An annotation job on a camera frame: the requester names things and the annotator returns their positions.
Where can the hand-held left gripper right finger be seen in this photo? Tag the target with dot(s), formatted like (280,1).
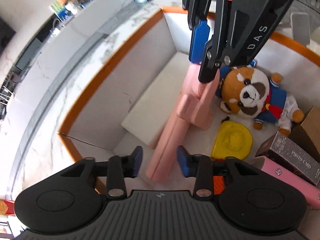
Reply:
(185,161)

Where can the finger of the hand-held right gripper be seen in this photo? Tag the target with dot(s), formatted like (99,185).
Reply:
(198,41)
(212,55)

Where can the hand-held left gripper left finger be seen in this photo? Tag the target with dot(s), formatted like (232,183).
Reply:
(137,161)

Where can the orange crochet ball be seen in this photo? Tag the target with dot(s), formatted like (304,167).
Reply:
(217,186)

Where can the red panda plush toy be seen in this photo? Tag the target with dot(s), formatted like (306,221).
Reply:
(250,90)

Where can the white rectangular box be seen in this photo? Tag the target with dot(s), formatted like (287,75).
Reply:
(150,105)

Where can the orange cardboard box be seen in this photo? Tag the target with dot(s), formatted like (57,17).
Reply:
(120,80)

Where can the pink snap wallet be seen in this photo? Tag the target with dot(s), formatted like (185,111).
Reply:
(287,177)

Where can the dark printed card box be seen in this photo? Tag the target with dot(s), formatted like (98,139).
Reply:
(292,152)

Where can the brown cardboard box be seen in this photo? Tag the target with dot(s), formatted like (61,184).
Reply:
(310,127)

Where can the white rounded square device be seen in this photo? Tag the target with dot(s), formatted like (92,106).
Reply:
(301,27)

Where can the white marble TV cabinet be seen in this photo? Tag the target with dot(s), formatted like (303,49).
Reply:
(62,45)

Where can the orange drink bottle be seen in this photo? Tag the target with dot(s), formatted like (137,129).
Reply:
(6,207)

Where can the green picture board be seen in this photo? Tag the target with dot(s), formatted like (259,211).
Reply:
(60,8)

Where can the black television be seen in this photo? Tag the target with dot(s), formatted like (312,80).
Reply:
(5,35)

